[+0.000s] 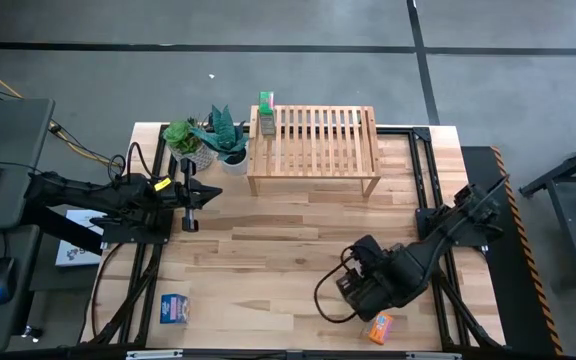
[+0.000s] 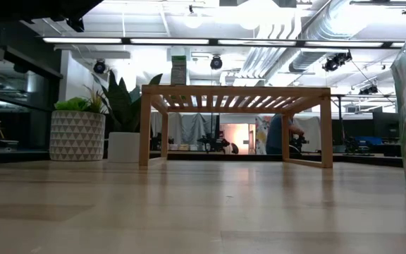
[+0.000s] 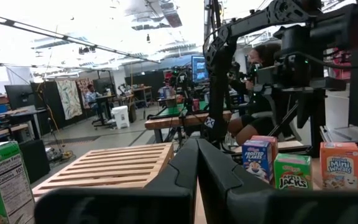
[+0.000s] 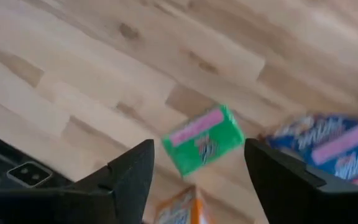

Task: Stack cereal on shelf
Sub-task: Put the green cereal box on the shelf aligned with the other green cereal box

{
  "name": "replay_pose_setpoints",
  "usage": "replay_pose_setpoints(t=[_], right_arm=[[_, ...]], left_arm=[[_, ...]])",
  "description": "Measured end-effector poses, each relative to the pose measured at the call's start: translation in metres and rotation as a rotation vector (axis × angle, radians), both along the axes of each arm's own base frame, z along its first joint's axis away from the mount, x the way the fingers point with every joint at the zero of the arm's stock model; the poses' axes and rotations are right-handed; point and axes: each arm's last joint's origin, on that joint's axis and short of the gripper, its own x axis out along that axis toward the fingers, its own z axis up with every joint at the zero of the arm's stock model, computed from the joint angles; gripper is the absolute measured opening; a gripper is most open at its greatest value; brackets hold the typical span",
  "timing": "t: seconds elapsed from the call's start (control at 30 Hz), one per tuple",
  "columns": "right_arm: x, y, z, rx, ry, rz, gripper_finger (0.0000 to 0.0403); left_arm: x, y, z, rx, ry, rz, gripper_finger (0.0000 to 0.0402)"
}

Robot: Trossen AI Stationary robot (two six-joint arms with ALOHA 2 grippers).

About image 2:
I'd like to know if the wooden slatted shelf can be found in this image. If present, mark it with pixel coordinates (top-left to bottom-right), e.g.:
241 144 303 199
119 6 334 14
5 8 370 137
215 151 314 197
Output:
138 84 333 169

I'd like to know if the grey curtain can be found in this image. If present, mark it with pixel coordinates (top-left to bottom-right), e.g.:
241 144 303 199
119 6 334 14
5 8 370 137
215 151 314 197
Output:
152 112 218 146

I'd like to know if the white patterned cloth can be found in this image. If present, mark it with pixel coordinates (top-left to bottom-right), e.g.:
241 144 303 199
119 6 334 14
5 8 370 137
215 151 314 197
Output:
254 115 271 155

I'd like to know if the black ceiling spotlight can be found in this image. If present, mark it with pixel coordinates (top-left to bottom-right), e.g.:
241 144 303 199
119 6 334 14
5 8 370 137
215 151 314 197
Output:
321 51 353 73
93 59 106 75
209 54 223 71

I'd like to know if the person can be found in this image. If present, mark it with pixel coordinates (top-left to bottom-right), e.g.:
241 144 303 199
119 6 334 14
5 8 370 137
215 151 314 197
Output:
265 113 305 155

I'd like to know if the dark green plant white pot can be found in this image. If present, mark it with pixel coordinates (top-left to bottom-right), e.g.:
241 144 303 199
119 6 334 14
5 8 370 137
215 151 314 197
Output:
99 70 164 164

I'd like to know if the long ceiling light strip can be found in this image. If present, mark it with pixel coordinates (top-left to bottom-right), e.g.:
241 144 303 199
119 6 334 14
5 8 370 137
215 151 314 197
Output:
42 36 405 49

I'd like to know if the light green plant patterned pot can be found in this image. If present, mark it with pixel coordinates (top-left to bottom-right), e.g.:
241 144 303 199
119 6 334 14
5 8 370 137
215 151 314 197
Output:
49 86 107 162

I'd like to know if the blue bin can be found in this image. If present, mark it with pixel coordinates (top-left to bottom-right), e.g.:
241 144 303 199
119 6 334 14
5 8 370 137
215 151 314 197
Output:
353 135 383 146

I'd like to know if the black aluminium table frame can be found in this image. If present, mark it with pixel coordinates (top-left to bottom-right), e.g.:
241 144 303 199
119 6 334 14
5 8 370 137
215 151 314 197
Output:
0 150 404 167

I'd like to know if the silver ventilation duct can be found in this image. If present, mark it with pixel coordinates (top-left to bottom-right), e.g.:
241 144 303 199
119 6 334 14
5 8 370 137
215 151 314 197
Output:
287 0 357 74

